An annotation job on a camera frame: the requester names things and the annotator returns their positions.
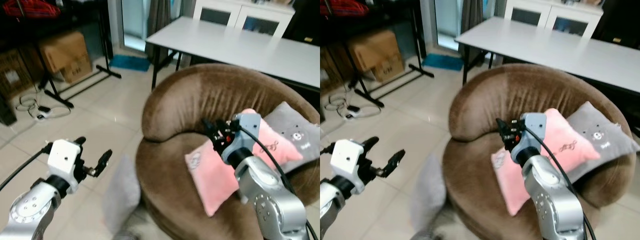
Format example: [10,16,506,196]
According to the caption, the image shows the pink printed pillow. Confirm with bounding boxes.
[491,107,601,217]
[184,108,305,218]

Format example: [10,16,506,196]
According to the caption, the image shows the grey bear print pillow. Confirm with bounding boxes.
[263,101,321,174]
[564,101,640,184]

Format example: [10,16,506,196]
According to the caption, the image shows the brown round velvet sofa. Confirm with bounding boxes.
[136,63,321,240]
[442,63,637,240]

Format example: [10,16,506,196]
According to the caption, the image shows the dark brown cardboard box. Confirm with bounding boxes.
[0,49,37,99]
[320,47,347,94]

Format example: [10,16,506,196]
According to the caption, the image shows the white folding table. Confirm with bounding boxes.
[454,16,640,94]
[145,16,321,94]

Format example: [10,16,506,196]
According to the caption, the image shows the red patterned bag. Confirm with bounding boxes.
[320,0,370,19]
[2,0,61,20]

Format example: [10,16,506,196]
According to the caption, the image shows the tan cardboard box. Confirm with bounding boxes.
[348,29,405,84]
[39,31,94,84]

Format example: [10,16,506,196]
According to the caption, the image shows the white glass door cabinet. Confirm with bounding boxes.
[503,0,605,40]
[192,0,296,39]

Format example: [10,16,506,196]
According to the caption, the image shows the white power strip with cables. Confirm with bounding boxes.
[324,92,375,121]
[16,92,72,122]

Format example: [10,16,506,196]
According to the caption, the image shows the blue floor mat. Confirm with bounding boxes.
[422,53,465,72]
[109,54,151,72]

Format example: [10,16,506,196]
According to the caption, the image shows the light grey fuzzy pillow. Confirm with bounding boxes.
[409,154,452,235]
[102,154,146,237]

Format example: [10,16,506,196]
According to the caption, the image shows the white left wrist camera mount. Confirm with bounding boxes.
[47,139,84,182]
[330,139,365,183]

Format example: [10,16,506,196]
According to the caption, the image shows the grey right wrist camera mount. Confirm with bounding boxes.
[509,112,548,164]
[221,112,262,166]

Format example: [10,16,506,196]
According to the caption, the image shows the grey curtain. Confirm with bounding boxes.
[459,0,485,49]
[145,0,174,64]

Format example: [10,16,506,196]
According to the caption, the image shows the black metal rack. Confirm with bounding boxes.
[320,0,435,109]
[0,0,122,109]

